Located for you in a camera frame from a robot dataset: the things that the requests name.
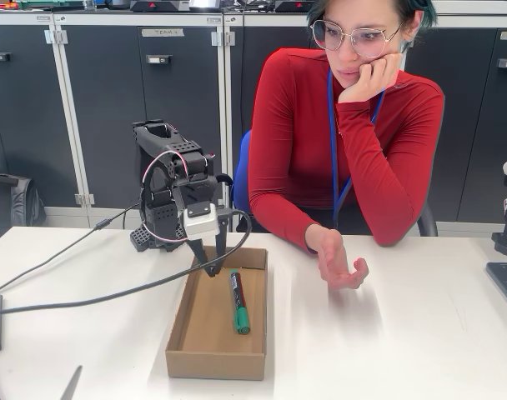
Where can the round metal-rimmed glasses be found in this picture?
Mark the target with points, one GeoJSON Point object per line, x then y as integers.
{"type": "Point", "coordinates": [362, 39]}

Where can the open cardboard box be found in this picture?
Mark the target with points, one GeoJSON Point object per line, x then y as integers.
{"type": "Point", "coordinates": [220, 325]}

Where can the person's right forearm red sleeve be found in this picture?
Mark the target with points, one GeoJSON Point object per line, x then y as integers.
{"type": "Point", "coordinates": [278, 212]}

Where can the person's right hand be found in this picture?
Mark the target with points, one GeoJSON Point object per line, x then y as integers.
{"type": "Point", "coordinates": [334, 260]}

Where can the green crate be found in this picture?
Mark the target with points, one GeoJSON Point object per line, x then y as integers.
{"type": "Point", "coordinates": [49, 4]}

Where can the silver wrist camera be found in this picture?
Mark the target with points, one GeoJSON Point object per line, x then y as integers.
{"type": "Point", "coordinates": [201, 223]}

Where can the person's left hand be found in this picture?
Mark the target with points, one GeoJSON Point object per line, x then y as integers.
{"type": "Point", "coordinates": [372, 81]}

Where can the green marker pen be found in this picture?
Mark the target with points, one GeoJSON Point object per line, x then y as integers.
{"type": "Point", "coordinates": [239, 300]}

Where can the black device red triangle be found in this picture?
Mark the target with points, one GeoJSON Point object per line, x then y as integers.
{"type": "Point", "coordinates": [291, 6]}
{"type": "Point", "coordinates": [157, 6]}

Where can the person's left forearm red sleeve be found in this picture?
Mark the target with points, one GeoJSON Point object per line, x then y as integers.
{"type": "Point", "coordinates": [370, 175]}

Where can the grey pointed blade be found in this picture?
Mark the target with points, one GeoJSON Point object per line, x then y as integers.
{"type": "Point", "coordinates": [72, 383]}

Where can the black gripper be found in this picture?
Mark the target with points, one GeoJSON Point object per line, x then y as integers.
{"type": "Point", "coordinates": [199, 254]}

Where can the black backpack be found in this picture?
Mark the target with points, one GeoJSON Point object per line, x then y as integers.
{"type": "Point", "coordinates": [11, 200]}

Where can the blue black office chair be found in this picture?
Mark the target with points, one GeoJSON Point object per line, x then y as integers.
{"type": "Point", "coordinates": [242, 175]}

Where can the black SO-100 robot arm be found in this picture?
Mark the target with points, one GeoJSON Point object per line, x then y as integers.
{"type": "Point", "coordinates": [162, 183]}

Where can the person in red top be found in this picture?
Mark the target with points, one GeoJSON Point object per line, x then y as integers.
{"type": "Point", "coordinates": [299, 125]}

